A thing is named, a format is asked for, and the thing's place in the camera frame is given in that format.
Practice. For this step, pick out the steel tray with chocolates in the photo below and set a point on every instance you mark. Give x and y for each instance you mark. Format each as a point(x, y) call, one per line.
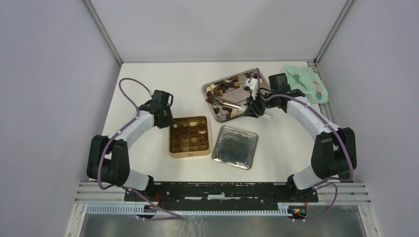
point(230, 88)

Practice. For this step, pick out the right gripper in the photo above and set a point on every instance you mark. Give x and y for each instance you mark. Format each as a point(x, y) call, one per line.
point(256, 105)

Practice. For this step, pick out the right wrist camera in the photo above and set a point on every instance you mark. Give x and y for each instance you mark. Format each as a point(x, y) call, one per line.
point(252, 85)

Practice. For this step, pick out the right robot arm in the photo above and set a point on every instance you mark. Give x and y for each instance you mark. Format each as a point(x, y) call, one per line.
point(334, 152)

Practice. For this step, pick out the gold chocolate box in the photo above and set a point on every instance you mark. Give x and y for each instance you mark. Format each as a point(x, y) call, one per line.
point(189, 137)

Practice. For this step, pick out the green printed cloth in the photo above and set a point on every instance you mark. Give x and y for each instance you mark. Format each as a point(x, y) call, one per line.
point(307, 81)

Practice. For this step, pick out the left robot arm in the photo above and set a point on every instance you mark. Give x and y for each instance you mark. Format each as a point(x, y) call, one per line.
point(108, 159)

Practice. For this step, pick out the metal serving tongs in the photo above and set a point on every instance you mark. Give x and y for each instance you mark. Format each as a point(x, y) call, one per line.
point(220, 101)

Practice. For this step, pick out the silver box lid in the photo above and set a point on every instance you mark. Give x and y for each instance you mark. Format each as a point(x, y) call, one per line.
point(235, 147)

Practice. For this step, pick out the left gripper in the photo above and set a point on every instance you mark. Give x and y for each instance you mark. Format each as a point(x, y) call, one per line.
point(169, 122)

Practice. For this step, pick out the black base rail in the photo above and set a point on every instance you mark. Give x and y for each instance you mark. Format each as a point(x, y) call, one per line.
point(227, 196)

